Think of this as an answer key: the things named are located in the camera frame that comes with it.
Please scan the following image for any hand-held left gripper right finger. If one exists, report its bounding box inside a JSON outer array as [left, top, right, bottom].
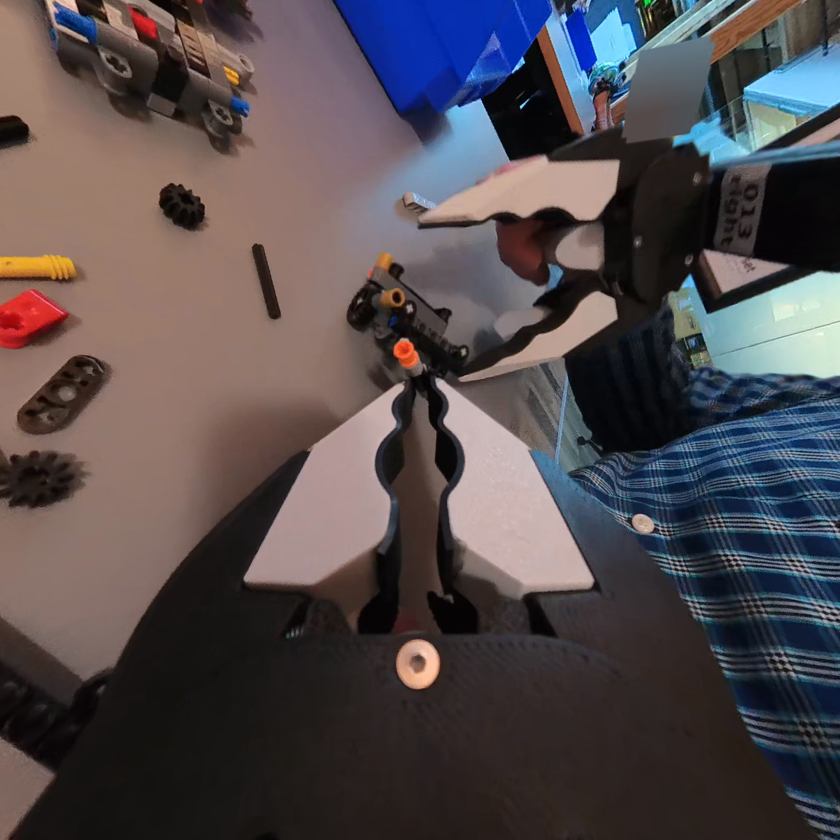
[[430, 377, 598, 634]]

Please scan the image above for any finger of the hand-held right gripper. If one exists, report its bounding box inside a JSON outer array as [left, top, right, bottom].
[[457, 289, 621, 383], [418, 156, 622, 231]]

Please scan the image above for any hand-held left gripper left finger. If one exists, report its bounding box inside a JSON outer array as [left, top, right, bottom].
[[243, 381, 416, 632]]

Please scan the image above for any small lego engine assembly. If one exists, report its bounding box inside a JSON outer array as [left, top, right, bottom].
[[346, 252, 471, 385]]

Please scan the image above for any person's right forearm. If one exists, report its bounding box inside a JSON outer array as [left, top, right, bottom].
[[566, 305, 690, 454]]

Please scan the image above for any short black lego axle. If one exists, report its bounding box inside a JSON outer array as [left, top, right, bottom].
[[252, 243, 282, 321]]

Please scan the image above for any large black lego gear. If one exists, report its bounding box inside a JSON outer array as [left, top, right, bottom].
[[0, 450, 88, 509]]

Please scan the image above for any black three-hole lego liftarm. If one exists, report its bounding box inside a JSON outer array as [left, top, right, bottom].
[[16, 354, 110, 436]]

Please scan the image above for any small black lego gear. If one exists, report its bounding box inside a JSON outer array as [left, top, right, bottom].
[[158, 182, 206, 231]]

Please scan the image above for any red lego connector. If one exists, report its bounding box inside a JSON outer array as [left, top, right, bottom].
[[0, 289, 70, 350]]

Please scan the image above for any yellow lego axle pin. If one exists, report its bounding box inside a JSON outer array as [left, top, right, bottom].
[[0, 254, 77, 282]]

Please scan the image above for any large lego chassis assembly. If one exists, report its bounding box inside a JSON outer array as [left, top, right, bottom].
[[45, 0, 257, 142]]

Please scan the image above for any person's right hand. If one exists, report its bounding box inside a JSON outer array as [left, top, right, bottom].
[[495, 217, 560, 287]]

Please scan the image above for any large blue plastic bin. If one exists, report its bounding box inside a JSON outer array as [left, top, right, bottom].
[[331, 0, 553, 129]]

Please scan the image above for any person's blue plaid shirt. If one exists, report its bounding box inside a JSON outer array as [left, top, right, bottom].
[[570, 367, 840, 840]]

